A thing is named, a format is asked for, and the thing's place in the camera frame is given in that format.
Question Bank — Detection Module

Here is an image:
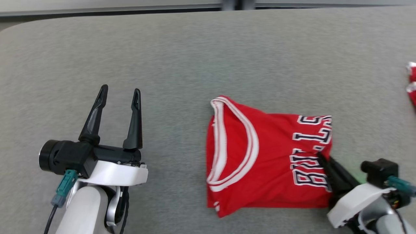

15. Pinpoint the thin black cable left arm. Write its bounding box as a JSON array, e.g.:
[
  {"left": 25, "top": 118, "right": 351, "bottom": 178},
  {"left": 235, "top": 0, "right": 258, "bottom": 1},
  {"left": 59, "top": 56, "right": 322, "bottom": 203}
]
[{"left": 120, "top": 192, "right": 130, "bottom": 234}]

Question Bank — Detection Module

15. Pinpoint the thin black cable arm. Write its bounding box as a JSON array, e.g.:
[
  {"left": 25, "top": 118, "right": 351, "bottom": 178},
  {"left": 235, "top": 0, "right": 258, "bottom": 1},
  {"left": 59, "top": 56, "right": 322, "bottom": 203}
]
[
  {"left": 120, "top": 192, "right": 130, "bottom": 234},
  {"left": 393, "top": 208, "right": 407, "bottom": 234}
]

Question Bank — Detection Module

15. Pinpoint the red shorts white trim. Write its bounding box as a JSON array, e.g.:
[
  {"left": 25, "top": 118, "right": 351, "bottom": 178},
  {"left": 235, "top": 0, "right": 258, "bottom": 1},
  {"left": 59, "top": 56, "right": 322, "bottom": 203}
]
[{"left": 406, "top": 62, "right": 416, "bottom": 108}]

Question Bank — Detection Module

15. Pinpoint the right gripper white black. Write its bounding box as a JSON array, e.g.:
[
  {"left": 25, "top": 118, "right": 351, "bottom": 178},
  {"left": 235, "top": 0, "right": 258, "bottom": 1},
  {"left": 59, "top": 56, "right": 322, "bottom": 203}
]
[{"left": 317, "top": 152, "right": 397, "bottom": 228}]

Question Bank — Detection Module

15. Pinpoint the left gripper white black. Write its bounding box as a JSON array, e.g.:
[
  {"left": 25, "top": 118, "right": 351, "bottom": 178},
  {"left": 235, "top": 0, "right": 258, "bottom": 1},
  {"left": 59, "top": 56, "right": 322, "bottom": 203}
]
[{"left": 78, "top": 84, "right": 149, "bottom": 187}]

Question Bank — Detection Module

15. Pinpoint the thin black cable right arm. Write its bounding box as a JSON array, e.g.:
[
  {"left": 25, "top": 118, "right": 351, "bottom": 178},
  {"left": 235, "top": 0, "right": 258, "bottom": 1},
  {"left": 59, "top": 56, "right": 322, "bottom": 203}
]
[{"left": 393, "top": 208, "right": 407, "bottom": 234}]

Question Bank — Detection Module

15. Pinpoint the red white basketball jersey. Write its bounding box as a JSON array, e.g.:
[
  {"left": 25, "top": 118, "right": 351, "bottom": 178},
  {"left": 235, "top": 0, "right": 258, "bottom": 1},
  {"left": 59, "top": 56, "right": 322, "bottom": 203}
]
[{"left": 206, "top": 95, "right": 332, "bottom": 218}]

